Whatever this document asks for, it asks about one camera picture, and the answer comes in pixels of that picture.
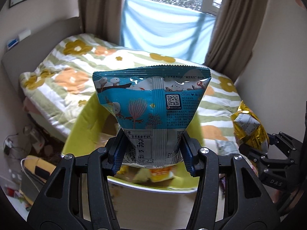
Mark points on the blue pack on headboard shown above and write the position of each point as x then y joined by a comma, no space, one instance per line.
11,43

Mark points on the floral striped quilt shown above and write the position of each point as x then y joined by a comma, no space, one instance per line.
64,80

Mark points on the yellow-green cardboard box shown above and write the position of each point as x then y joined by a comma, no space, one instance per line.
94,126

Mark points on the grey printed snack bag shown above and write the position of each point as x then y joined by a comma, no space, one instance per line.
226,148

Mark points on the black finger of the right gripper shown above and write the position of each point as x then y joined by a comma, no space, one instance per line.
254,155
282,141

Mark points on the brown right curtain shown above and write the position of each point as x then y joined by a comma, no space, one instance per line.
234,35

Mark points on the brown left curtain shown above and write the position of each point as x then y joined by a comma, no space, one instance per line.
102,18

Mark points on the light blue window cloth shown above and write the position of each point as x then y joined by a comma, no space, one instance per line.
167,30

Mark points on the gold yellow snack bag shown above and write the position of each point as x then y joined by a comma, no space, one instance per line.
248,129

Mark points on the brown curtain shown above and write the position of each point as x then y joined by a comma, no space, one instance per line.
234,35
102,18

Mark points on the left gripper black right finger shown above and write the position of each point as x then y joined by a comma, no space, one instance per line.
247,203

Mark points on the grey bed headboard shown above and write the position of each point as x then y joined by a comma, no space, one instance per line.
30,52

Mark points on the blue illustrated snack bag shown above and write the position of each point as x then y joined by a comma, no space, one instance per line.
153,106

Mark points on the orange noodle snack bag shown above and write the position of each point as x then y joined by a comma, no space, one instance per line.
154,175

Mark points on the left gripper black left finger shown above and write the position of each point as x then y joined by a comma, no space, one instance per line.
77,195

